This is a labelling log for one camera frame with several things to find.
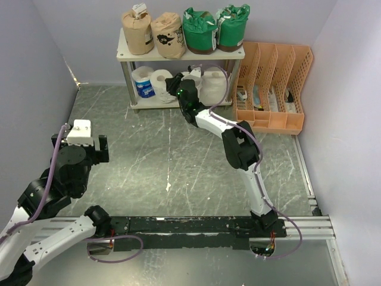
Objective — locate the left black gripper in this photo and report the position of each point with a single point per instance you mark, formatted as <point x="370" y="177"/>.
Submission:
<point x="103" y="155"/>

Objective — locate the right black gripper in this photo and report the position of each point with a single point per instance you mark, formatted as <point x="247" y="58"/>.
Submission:
<point x="173" y="83"/>

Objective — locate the floral white roll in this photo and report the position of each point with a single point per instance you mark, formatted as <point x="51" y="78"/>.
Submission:
<point x="198" y="85"/>
<point x="158" y="83"/>

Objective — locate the blue Tempo tissue roll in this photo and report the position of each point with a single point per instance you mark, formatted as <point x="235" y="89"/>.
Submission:
<point x="142" y="79"/>

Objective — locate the plain white paper roll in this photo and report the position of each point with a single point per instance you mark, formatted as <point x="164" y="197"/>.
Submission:
<point x="213" y="86"/>

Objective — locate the brown roll with cartoon print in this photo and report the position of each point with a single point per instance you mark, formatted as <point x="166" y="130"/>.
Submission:
<point x="168" y="35"/>

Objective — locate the green roll with brown end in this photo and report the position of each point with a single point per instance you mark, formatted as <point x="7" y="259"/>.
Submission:
<point x="200" y="31"/>

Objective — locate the brown roll with QR label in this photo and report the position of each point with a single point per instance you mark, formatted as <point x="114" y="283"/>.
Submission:
<point x="137" y="29"/>

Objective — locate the green roll with torn top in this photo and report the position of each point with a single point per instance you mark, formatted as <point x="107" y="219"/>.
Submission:
<point x="231" y="23"/>

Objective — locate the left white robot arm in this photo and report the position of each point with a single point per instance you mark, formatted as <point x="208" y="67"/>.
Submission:
<point x="65" y="179"/>

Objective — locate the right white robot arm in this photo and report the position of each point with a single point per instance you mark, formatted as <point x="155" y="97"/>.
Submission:
<point x="242" y="153"/>

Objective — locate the orange plastic file organizer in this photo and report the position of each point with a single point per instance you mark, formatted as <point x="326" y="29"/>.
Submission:
<point x="268" y="88"/>

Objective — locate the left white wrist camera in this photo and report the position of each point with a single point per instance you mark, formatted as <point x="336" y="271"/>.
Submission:
<point x="80" y="133"/>

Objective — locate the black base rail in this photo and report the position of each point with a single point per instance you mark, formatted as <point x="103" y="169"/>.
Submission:
<point x="135" y="232"/>

